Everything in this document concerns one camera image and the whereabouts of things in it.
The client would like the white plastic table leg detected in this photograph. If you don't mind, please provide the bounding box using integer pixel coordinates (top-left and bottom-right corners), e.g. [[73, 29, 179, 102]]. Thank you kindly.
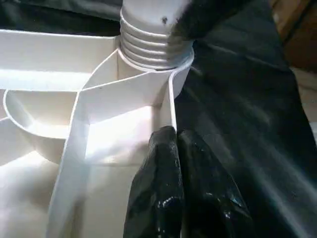
[[120, 0, 195, 70]]

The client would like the white plastic children's table top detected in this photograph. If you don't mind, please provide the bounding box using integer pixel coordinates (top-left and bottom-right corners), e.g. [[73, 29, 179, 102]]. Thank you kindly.
[[0, 29, 195, 238]]

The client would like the black plastic work mat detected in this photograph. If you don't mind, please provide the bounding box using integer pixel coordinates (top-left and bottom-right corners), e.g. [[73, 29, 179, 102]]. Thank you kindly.
[[0, 0, 317, 238]]

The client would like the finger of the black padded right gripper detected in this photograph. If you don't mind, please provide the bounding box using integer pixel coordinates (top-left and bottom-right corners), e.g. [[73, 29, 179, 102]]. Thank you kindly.
[[170, 0, 251, 41]]

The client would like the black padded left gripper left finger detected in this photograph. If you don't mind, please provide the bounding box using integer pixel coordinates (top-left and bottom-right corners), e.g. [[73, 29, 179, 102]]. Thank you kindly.
[[123, 125, 185, 238]]

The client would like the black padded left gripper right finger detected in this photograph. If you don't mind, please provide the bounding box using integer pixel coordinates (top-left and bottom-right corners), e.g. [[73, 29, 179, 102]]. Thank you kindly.
[[177, 129, 256, 238]]

